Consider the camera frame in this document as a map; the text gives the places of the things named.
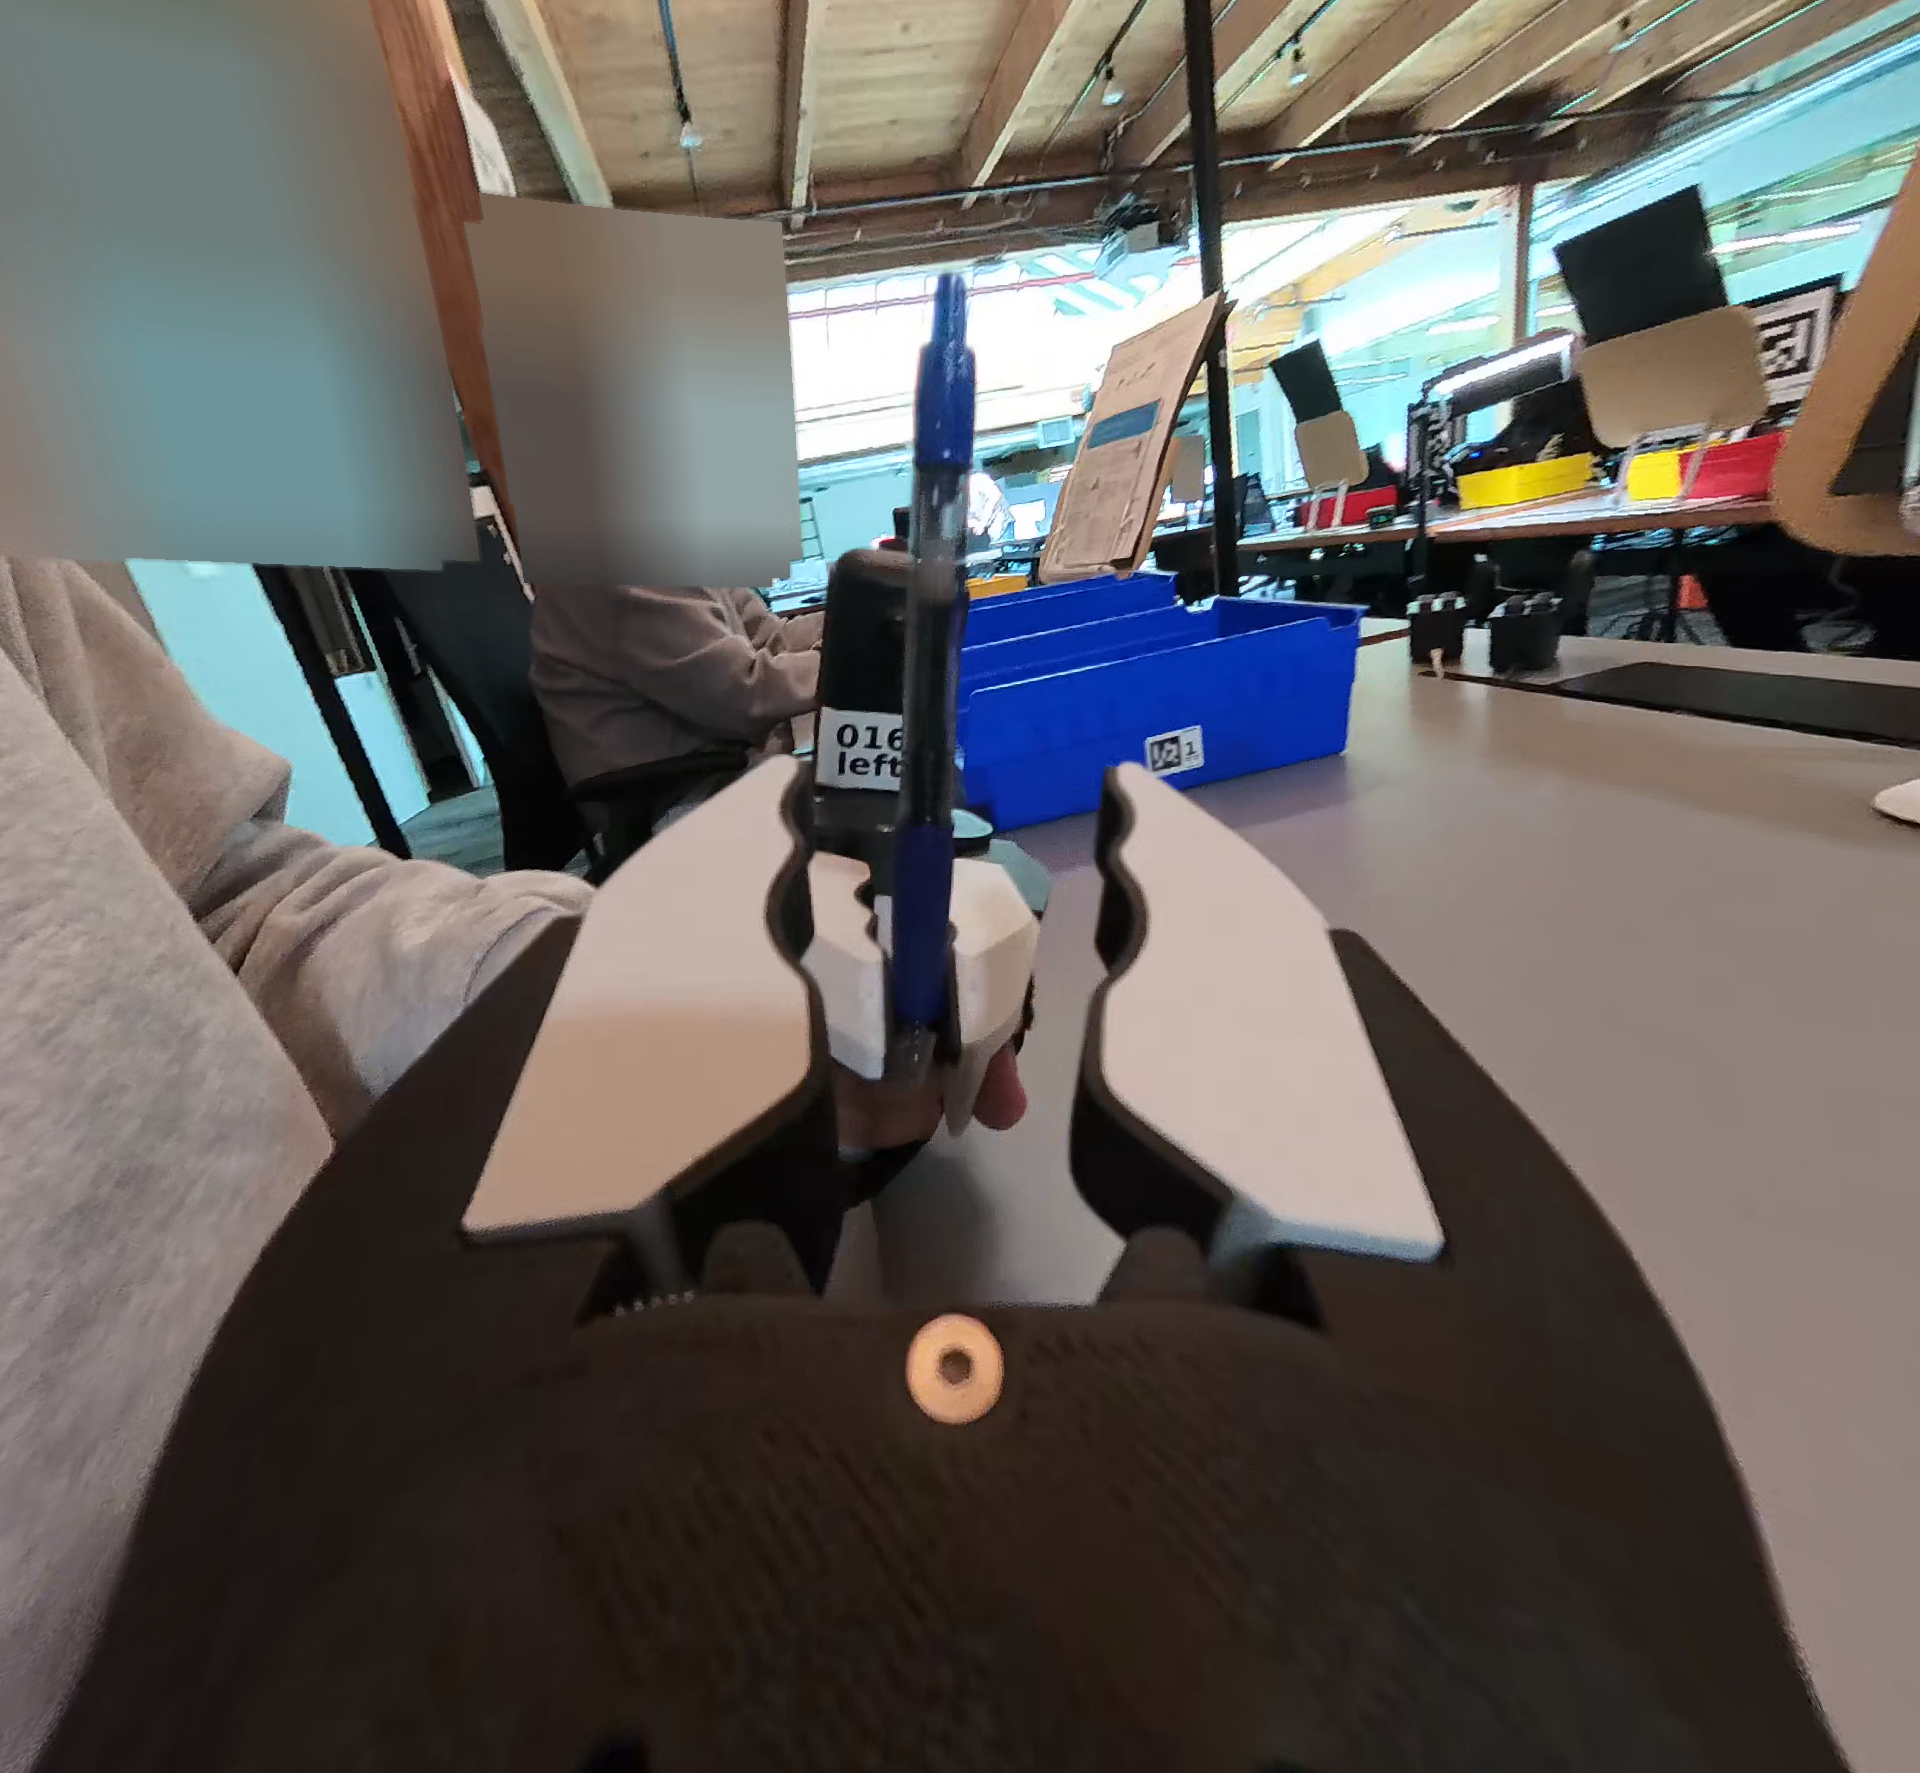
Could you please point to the person's left hand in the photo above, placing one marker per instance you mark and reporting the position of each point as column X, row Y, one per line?
column 886, row 1120

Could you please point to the wooden post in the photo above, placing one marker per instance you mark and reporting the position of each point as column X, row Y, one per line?
column 405, row 79

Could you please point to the cardboard board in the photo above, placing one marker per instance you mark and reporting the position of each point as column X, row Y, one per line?
column 1126, row 454

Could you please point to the marker sign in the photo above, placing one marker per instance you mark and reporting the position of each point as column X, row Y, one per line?
column 1793, row 347

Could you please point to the person's left forearm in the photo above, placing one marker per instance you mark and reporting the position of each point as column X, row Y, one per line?
column 420, row 949

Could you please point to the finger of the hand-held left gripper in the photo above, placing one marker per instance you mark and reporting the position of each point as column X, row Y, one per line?
column 997, row 949
column 855, row 994

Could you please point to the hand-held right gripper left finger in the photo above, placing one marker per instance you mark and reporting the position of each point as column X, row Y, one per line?
column 661, row 1039

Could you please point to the blue pen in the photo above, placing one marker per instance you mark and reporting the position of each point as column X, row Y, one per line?
column 935, row 454

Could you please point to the yellow plastic bin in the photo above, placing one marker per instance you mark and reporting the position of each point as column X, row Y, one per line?
column 1002, row 587
column 1522, row 483
column 1658, row 476

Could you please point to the wooden desk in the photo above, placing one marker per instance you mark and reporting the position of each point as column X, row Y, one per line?
column 1576, row 516

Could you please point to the white panel stand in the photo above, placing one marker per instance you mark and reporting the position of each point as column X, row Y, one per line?
column 1903, row 799

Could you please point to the blue plastic bin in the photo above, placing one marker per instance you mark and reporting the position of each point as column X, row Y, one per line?
column 1172, row 707

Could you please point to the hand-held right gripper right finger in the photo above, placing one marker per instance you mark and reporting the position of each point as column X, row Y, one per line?
column 1244, row 1053

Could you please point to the black table mat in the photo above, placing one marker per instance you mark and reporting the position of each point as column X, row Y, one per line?
column 1770, row 705

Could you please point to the bright light bar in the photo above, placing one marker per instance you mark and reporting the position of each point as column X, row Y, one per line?
column 1501, row 370

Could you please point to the ceiling projector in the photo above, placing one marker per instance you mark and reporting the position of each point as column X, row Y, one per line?
column 1137, row 235

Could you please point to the red plastic bin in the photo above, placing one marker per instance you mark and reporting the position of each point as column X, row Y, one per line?
column 1351, row 511
column 1748, row 461

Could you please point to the black battery charger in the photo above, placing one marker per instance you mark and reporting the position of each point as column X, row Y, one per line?
column 1531, row 633
column 1444, row 629

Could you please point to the black pole with disc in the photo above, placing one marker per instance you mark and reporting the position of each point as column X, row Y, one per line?
column 1209, row 228

